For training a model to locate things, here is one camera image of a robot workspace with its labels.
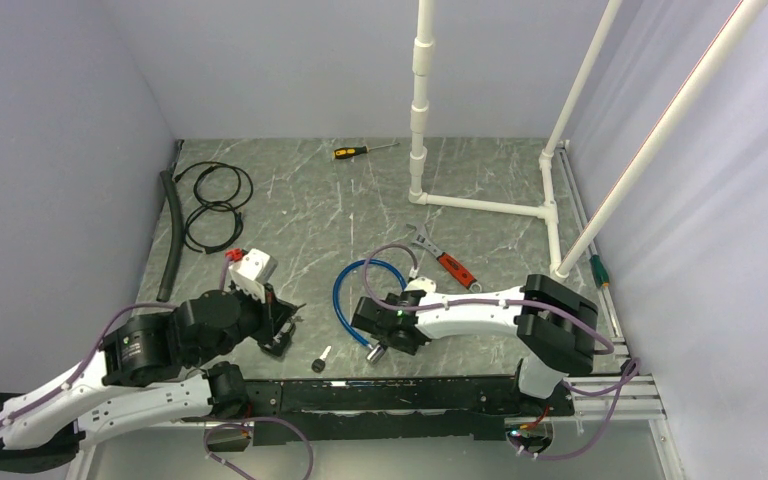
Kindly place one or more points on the orange handled screwdriver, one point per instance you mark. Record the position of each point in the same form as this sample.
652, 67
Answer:
348, 152

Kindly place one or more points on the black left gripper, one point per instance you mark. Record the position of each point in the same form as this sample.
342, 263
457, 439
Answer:
274, 314

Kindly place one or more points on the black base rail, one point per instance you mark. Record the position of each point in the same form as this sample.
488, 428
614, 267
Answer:
480, 407

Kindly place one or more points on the black foam tube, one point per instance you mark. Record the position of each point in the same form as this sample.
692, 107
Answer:
174, 255

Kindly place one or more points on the red handled adjustable wrench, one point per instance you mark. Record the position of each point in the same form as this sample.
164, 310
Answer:
460, 273

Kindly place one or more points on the blue cable lock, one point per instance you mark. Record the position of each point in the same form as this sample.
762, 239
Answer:
344, 294

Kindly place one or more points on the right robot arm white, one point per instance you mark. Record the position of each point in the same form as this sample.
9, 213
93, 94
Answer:
557, 325

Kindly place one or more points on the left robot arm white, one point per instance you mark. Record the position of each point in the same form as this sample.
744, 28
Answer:
154, 362

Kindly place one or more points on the green handled screwdriver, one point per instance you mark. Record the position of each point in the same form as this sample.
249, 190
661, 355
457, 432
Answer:
599, 272

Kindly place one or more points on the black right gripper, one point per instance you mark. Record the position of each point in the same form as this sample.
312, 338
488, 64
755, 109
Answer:
388, 341

